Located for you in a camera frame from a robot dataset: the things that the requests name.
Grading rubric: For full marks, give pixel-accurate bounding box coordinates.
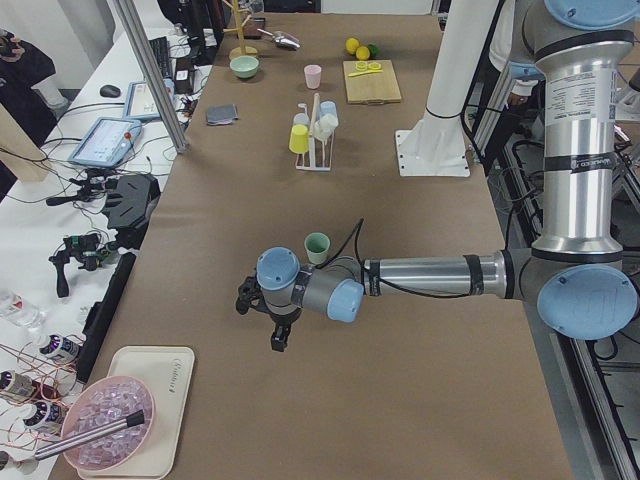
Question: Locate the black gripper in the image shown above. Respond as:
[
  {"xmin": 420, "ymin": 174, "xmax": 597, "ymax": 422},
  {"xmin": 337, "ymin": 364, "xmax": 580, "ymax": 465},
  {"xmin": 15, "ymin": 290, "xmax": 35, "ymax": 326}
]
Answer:
[{"xmin": 235, "ymin": 275, "xmax": 301, "ymax": 352}]

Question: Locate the green plastic cup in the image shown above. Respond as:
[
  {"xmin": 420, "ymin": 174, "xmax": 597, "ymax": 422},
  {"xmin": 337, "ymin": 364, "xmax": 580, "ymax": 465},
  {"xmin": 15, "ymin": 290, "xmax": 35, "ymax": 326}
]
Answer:
[{"xmin": 304, "ymin": 232, "xmax": 331, "ymax": 265}]

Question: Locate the pink plastic cup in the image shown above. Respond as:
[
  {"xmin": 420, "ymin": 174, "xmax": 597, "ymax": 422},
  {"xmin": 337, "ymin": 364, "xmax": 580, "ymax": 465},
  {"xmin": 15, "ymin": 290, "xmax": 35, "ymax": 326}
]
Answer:
[{"xmin": 303, "ymin": 64, "xmax": 322, "ymax": 90}]

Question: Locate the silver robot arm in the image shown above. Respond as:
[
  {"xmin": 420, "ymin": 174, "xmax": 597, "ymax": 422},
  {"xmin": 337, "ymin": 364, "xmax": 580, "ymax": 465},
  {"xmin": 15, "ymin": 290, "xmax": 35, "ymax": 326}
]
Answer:
[{"xmin": 236, "ymin": 1, "xmax": 639, "ymax": 351}]

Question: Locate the yellow plastic cup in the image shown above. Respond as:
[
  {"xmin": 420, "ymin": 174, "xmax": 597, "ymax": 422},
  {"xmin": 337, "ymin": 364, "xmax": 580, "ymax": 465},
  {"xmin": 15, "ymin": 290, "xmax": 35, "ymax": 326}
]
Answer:
[{"xmin": 289, "ymin": 124, "xmax": 309, "ymax": 155}]

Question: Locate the white plastic cup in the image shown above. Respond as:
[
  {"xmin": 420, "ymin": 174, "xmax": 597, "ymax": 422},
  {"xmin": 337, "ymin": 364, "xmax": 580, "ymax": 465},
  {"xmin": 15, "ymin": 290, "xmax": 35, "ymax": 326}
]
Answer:
[{"xmin": 313, "ymin": 113, "xmax": 339, "ymax": 142}]

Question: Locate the grey plastic cup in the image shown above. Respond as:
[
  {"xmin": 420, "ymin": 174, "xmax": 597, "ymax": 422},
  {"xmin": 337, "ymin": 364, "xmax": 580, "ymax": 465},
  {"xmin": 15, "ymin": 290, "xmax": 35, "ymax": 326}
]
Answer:
[{"xmin": 293, "ymin": 112, "xmax": 310, "ymax": 126}]

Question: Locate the blue plastic cup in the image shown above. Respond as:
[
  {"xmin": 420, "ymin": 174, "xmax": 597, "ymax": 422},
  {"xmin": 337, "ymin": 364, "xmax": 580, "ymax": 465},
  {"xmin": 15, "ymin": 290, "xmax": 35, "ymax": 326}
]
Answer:
[{"xmin": 320, "ymin": 100, "xmax": 338, "ymax": 117}]

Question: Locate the cream plastic tray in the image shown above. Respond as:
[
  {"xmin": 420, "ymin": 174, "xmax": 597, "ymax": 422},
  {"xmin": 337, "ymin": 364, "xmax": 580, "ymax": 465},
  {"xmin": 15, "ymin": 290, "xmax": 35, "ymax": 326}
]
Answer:
[{"xmin": 78, "ymin": 346, "xmax": 195, "ymax": 479}]

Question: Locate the metal rod tool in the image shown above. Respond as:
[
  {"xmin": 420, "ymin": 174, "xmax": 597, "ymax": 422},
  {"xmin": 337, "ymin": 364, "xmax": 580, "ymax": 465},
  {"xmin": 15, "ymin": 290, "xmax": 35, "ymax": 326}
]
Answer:
[{"xmin": 33, "ymin": 410, "xmax": 145, "ymax": 461}]

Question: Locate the black plastic stand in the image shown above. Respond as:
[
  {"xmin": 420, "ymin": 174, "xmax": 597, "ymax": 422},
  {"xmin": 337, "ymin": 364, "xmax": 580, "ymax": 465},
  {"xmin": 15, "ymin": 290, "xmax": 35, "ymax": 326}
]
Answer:
[{"xmin": 101, "ymin": 174, "xmax": 161, "ymax": 249}]

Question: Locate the pink bowl of ice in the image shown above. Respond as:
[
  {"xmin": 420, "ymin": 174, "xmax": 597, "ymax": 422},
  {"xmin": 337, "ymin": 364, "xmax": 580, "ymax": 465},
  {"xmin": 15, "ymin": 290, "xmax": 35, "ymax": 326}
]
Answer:
[{"xmin": 61, "ymin": 376, "xmax": 155, "ymax": 471}]

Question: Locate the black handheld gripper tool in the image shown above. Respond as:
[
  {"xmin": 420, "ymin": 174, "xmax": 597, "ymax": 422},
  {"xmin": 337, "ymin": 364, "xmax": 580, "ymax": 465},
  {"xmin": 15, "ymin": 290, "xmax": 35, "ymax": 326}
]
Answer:
[{"xmin": 49, "ymin": 233, "xmax": 121, "ymax": 298}]

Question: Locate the grey folded cloth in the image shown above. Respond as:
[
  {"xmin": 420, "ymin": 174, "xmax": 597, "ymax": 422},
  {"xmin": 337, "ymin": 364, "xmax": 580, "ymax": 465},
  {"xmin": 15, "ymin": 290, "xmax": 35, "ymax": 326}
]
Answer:
[{"xmin": 206, "ymin": 104, "xmax": 238, "ymax": 125}]

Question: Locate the teach pendant tablet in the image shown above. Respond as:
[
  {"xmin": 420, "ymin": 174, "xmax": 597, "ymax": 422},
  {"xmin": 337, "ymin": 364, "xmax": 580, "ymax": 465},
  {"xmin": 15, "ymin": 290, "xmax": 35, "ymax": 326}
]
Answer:
[
  {"xmin": 123, "ymin": 81, "xmax": 160, "ymax": 121},
  {"xmin": 69, "ymin": 117, "xmax": 142, "ymax": 168}
]

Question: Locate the green ceramic bowl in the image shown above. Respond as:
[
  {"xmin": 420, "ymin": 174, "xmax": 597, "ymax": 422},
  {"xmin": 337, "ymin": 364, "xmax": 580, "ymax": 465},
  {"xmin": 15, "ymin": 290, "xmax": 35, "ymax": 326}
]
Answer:
[{"xmin": 229, "ymin": 55, "xmax": 260, "ymax": 80}]

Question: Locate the wooden cutting board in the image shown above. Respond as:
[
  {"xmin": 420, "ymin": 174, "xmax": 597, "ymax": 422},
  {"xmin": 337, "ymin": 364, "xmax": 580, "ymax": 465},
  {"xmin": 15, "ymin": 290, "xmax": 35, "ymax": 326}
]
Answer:
[{"xmin": 342, "ymin": 60, "xmax": 402, "ymax": 105}]

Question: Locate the wooden mug tree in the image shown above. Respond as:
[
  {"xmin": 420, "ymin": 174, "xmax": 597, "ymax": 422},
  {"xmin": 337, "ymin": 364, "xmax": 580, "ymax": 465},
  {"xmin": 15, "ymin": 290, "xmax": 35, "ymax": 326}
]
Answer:
[{"xmin": 223, "ymin": 0, "xmax": 258, "ymax": 60}]

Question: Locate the yellow plastic knife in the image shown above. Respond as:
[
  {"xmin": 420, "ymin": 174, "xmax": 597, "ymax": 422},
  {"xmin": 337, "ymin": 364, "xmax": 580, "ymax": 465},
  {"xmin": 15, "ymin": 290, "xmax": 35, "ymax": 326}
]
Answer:
[{"xmin": 347, "ymin": 69, "xmax": 382, "ymax": 78}]

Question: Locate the black computer mouse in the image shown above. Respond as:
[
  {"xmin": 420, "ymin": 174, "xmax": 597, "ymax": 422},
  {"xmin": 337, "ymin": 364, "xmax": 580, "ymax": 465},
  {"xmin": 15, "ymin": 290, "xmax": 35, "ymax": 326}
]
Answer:
[{"xmin": 99, "ymin": 84, "xmax": 121, "ymax": 98}]

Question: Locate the metal scoop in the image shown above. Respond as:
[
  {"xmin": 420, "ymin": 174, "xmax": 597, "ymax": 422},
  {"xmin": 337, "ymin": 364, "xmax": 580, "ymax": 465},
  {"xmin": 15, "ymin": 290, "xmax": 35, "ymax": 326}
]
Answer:
[{"xmin": 258, "ymin": 28, "xmax": 301, "ymax": 51}]

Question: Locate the whole yellow lemon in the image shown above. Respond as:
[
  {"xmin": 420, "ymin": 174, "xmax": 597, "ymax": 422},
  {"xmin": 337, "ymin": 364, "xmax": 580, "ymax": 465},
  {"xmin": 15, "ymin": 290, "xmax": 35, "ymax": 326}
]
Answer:
[
  {"xmin": 345, "ymin": 37, "xmax": 360, "ymax": 55},
  {"xmin": 355, "ymin": 45, "xmax": 371, "ymax": 61}
]

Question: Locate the green lime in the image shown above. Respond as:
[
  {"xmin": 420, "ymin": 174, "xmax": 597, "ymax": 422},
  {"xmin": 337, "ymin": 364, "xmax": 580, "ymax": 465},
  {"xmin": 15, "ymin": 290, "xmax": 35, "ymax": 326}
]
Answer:
[{"xmin": 368, "ymin": 44, "xmax": 379, "ymax": 58}]

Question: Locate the black keyboard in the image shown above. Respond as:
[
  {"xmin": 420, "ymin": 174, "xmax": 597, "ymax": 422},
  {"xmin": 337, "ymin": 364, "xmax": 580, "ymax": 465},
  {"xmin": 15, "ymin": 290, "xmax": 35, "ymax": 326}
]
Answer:
[{"xmin": 149, "ymin": 36, "xmax": 172, "ymax": 78}]

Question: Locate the white wire cup holder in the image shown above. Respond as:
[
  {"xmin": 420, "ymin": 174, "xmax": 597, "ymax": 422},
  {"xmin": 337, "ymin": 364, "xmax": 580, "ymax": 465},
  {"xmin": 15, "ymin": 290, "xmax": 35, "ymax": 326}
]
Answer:
[{"xmin": 295, "ymin": 93, "xmax": 337, "ymax": 172}]

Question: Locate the white camera mast base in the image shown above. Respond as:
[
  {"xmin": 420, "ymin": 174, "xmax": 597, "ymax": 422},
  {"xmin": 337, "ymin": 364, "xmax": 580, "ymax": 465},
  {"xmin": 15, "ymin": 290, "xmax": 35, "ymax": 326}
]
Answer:
[{"xmin": 396, "ymin": 1, "xmax": 499, "ymax": 177}]

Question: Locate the aluminium frame post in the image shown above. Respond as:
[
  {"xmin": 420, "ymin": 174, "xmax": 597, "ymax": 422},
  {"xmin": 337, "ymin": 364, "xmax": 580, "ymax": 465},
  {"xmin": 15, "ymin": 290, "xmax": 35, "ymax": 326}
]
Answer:
[{"xmin": 113, "ymin": 0, "xmax": 188, "ymax": 154}]

